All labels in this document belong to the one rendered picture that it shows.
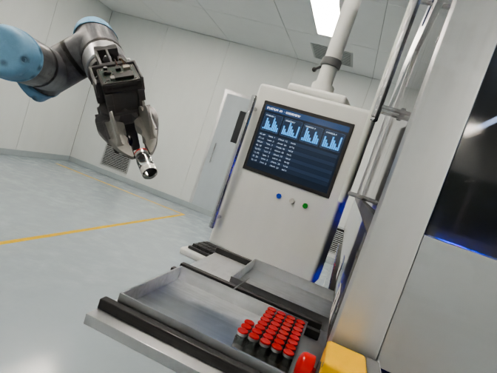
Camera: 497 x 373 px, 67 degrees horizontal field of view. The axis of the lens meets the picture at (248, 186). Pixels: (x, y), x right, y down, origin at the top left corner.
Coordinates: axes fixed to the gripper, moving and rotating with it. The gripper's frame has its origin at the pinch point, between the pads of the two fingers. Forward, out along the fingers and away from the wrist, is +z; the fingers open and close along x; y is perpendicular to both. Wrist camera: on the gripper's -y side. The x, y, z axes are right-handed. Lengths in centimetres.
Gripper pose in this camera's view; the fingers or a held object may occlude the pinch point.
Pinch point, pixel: (140, 153)
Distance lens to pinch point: 58.0
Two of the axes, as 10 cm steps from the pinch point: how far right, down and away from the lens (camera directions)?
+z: 4.3, 6.9, -5.9
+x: 9.0, -2.6, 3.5
